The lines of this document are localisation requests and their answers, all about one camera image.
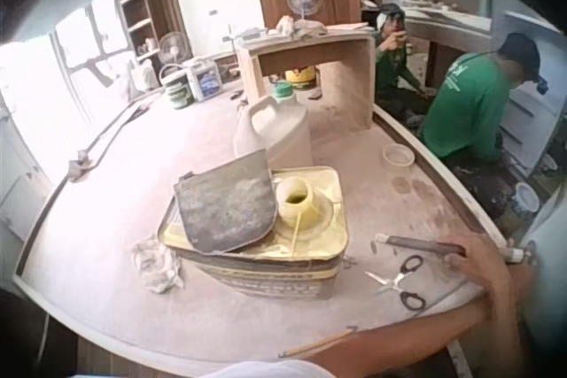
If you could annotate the person's right hand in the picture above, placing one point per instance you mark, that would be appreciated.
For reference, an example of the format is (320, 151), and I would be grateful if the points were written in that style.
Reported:
(487, 276)

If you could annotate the person's right fingers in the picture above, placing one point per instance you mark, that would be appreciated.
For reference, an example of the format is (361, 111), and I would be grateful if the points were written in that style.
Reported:
(463, 252)

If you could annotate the white sealant tube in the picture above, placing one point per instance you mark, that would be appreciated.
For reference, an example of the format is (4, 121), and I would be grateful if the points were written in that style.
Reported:
(518, 255)

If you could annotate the white paint bucket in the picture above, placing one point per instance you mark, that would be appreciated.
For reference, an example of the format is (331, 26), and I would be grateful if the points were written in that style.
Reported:
(527, 198)

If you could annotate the white drawer cabinet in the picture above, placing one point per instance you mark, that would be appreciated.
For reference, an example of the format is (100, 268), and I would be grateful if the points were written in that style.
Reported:
(531, 103)

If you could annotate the thin wooden stick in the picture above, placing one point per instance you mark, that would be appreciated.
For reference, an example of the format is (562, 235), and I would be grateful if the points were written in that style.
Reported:
(319, 342)

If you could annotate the yellow glue cup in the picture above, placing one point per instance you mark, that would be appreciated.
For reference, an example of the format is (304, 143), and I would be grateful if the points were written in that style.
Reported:
(294, 201)

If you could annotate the square yellow glue tin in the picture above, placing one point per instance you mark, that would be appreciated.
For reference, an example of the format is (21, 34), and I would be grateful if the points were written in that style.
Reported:
(266, 272)

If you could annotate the white jug with green cap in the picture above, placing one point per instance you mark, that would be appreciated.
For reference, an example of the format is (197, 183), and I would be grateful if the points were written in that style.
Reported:
(288, 134)

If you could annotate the open wooden cabinet box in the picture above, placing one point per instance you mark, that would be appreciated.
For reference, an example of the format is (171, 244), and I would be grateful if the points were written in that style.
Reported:
(350, 72)

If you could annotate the wooden workbench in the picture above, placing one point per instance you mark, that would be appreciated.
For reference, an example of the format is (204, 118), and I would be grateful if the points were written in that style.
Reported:
(443, 28)

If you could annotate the yellow bucket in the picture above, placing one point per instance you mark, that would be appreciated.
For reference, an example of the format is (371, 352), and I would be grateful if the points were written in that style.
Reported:
(301, 77)

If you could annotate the grey notched spreader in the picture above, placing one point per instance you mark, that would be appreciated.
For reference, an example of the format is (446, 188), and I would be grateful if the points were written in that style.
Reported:
(226, 205)

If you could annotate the heap of rags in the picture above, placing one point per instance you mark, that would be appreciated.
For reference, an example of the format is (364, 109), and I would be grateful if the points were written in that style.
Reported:
(305, 26)

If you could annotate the crumpled white rag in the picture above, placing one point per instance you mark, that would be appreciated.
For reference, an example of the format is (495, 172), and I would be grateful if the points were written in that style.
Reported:
(157, 265)

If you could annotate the white canister with blue label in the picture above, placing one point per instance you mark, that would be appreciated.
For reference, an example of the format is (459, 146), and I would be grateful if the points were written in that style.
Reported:
(204, 79)

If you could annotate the green and white bucket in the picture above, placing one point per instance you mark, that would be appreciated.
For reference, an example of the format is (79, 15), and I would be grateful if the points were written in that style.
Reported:
(178, 92)

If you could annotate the white floor fan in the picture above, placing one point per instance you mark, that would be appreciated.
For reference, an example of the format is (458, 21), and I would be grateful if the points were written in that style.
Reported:
(173, 47)

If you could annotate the white plastic bag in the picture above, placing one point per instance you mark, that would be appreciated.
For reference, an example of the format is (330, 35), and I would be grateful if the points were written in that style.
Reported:
(144, 74)

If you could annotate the crumpled grey tape wad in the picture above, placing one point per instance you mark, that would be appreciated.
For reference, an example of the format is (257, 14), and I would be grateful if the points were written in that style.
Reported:
(79, 165)

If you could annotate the white wall shelf unit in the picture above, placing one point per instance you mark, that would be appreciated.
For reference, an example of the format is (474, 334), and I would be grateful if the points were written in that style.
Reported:
(142, 24)

